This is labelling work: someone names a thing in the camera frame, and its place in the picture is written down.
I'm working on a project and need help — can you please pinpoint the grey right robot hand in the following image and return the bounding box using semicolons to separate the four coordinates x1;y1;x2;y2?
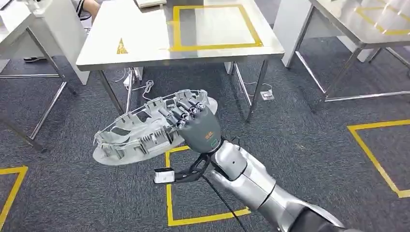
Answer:
160;97;222;154

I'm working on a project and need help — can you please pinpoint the silver wheel hubcap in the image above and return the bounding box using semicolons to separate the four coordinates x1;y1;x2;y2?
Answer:
92;89;219;166

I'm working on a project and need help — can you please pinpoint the white power strip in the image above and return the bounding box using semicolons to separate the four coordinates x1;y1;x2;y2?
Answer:
260;90;276;102

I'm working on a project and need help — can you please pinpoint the yellow floor tape square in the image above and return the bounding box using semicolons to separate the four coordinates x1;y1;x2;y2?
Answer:
0;165;29;230
164;145;251;227
347;119;410;199

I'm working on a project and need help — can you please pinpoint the steel table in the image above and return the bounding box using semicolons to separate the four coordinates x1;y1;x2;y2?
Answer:
75;0;285;123
286;0;410;113
0;0;78;152

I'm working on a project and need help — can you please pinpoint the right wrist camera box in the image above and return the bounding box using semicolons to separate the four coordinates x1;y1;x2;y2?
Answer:
152;153;213;185

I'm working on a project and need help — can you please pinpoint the white floor cable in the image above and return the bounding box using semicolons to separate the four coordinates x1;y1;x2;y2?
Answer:
115;66;155;101

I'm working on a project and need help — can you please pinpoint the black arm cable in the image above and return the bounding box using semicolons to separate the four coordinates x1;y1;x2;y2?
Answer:
201;174;248;232

